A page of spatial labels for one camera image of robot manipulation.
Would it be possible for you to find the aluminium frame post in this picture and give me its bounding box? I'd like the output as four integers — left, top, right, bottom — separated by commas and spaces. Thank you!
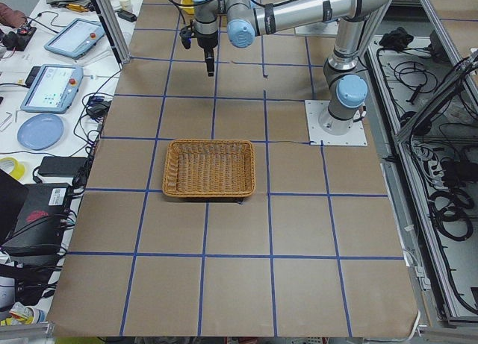
91, 0, 131, 65

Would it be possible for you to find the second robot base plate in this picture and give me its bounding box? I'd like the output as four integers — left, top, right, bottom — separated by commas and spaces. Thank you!
294, 20, 338, 38

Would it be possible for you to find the lower teach pendant tablet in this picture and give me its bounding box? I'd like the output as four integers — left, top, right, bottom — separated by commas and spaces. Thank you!
20, 64, 84, 114

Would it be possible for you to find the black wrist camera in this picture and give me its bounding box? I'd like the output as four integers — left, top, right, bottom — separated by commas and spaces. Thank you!
180, 26, 193, 49

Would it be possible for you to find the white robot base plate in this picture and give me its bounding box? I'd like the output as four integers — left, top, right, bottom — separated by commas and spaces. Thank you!
305, 100, 367, 147

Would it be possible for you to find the yellow plastic bin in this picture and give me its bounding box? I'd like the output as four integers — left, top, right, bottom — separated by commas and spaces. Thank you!
180, 0, 194, 16

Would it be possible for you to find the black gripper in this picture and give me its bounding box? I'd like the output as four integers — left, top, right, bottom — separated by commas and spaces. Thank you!
197, 33, 217, 77

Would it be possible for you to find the woven wicker basket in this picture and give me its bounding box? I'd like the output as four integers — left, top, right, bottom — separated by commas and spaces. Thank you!
162, 139, 256, 198

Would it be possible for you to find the white paper cup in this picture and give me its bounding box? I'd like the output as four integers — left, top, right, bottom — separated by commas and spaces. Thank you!
118, 0, 133, 13

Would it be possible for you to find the black computer box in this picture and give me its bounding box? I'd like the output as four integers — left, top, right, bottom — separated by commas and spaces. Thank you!
1, 183, 74, 257

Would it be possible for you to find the allen key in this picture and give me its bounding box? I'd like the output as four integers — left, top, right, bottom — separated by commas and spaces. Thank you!
0, 112, 13, 132

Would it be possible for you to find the upper teach pendant tablet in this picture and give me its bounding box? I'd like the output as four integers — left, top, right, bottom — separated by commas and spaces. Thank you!
44, 18, 105, 60

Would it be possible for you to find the yellow tape roll on desk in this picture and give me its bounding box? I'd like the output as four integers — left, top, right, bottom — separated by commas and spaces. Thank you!
0, 157, 25, 181

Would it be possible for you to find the teach pendant tablet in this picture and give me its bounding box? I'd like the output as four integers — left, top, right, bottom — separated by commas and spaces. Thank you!
44, 18, 105, 60
20, 64, 84, 114

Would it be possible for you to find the black cloth bundle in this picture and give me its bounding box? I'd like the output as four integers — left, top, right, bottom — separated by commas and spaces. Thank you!
379, 27, 414, 51

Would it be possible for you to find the blue plate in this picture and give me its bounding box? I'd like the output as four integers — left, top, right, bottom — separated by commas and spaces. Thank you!
17, 113, 64, 150

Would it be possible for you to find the black power adapter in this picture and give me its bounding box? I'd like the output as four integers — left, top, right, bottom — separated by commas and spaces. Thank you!
37, 156, 87, 178

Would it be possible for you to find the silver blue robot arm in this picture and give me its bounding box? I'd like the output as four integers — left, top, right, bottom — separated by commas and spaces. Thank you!
180, 0, 391, 135

